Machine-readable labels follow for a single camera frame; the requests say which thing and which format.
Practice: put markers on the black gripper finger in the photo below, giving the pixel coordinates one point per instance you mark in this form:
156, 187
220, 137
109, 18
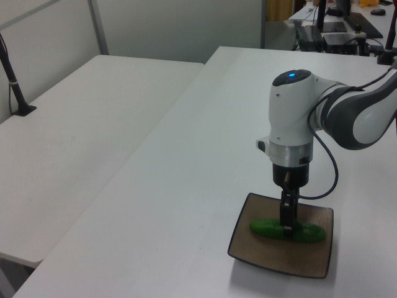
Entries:
288, 217

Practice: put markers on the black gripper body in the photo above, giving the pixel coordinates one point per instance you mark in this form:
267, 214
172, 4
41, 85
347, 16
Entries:
291, 175

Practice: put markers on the green cucumber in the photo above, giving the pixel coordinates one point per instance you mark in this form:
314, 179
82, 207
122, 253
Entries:
270, 228

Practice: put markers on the white grey Franka robot arm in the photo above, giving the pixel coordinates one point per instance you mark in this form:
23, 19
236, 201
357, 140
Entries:
288, 118

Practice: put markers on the brown square ceramic plate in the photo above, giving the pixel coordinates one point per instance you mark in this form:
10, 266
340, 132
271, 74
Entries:
297, 257

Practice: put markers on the black electronics box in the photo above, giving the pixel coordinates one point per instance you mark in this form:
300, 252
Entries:
307, 37

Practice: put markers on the silver electronics device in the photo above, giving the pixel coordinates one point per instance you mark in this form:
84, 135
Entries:
339, 40

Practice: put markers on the wooden panel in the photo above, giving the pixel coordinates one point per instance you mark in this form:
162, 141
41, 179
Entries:
279, 9

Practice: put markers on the black monitor stand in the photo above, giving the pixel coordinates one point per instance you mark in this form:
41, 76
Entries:
342, 6

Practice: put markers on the black computer mouse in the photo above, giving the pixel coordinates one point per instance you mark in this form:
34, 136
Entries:
377, 12

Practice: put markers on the yellow object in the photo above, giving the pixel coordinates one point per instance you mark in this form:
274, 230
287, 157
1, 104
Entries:
367, 2

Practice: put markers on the black camera pole with base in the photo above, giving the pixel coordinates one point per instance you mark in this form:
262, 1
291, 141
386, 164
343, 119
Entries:
14, 90
390, 37

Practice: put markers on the grey aluminium partition post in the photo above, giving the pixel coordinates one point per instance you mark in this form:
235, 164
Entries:
97, 25

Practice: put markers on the grey partition rail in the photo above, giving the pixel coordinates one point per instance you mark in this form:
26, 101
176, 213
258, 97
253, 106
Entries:
24, 14

